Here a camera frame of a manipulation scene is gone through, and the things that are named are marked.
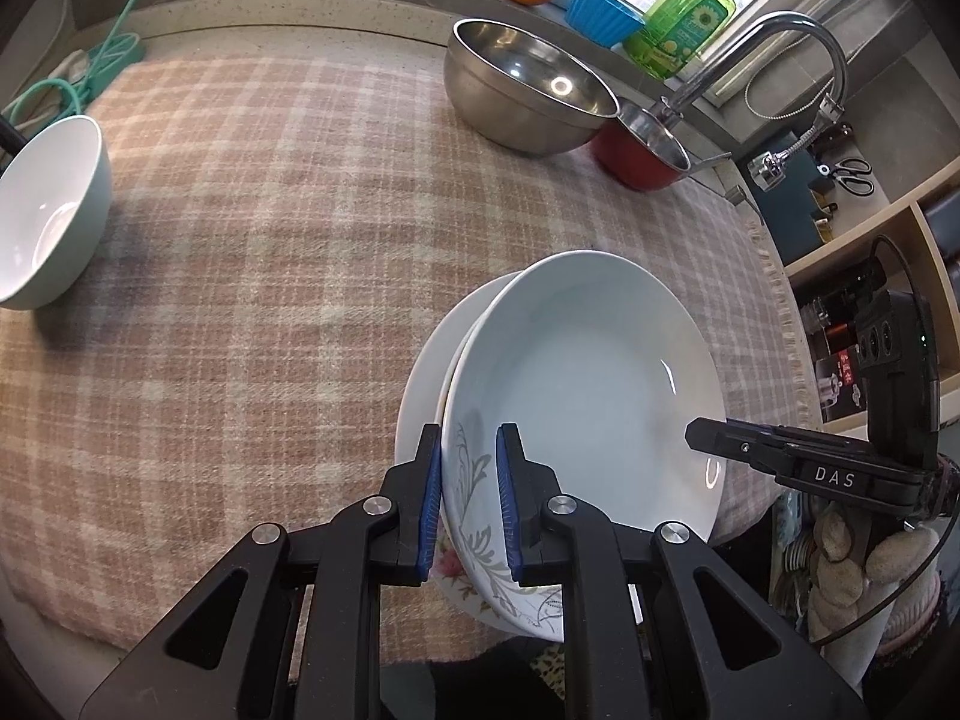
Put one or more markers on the teal knife holder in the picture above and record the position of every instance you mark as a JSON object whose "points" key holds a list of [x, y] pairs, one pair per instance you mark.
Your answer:
{"points": [[795, 225]]}

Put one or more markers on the stainless steel bowl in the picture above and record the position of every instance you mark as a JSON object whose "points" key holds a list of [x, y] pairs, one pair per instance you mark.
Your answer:
{"points": [[525, 67]]}

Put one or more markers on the white plate grey leaf print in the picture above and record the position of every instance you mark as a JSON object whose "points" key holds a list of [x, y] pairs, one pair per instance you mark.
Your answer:
{"points": [[592, 367]]}

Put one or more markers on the white power strip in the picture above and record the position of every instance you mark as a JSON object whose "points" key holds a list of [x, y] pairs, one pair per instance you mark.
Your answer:
{"points": [[67, 66]]}

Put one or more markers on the plaid table cloth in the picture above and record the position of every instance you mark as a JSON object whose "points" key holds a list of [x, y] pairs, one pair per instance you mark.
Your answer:
{"points": [[300, 240]]}

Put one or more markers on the person's right hand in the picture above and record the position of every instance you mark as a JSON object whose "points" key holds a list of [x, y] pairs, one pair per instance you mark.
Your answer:
{"points": [[836, 562]]}

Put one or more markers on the white ceramic bowl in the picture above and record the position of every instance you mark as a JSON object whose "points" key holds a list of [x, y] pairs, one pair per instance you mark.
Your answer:
{"points": [[52, 187]]}

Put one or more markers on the small red pot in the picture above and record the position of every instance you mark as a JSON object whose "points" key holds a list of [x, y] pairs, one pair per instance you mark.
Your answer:
{"points": [[630, 165]]}

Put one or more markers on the wooden shelf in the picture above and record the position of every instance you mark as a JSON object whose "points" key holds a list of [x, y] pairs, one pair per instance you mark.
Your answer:
{"points": [[862, 247]]}

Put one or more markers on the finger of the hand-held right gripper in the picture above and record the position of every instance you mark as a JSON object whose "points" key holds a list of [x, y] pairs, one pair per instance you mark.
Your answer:
{"points": [[735, 444]]}

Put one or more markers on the scissors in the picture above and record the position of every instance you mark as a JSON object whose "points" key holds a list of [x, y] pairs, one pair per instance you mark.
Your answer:
{"points": [[847, 174]]}

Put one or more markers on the chrome faucet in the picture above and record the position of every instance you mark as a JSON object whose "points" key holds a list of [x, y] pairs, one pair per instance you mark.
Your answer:
{"points": [[750, 52]]}

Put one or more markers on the pink peony rim plate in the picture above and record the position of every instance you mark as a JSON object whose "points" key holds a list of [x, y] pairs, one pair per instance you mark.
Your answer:
{"points": [[420, 390]]}

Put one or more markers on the leopard print cloth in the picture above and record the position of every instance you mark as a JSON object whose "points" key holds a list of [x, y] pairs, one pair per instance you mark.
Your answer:
{"points": [[547, 671]]}

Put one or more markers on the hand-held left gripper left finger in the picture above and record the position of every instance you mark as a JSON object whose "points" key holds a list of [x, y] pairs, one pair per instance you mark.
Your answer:
{"points": [[431, 510]]}

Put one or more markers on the blue ribbed cup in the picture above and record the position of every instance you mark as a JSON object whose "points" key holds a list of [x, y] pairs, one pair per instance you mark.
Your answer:
{"points": [[600, 11]]}

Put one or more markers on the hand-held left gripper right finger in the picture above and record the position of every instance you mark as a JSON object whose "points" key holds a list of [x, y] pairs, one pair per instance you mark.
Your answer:
{"points": [[510, 510]]}

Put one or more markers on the green dish soap bottle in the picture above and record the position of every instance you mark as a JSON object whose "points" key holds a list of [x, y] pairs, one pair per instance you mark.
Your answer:
{"points": [[675, 30]]}

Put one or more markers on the black red carton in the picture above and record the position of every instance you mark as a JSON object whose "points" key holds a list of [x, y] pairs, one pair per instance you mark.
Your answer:
{"points": [[840, 390]]}

